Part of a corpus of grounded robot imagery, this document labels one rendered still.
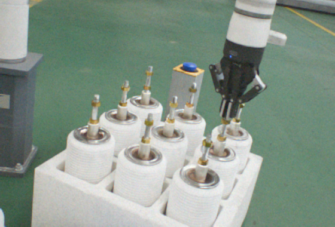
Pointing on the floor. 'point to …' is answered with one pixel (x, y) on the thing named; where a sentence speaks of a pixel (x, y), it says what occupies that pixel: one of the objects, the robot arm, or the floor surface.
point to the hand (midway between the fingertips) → (228, 109)
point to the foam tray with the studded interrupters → (52, 207)
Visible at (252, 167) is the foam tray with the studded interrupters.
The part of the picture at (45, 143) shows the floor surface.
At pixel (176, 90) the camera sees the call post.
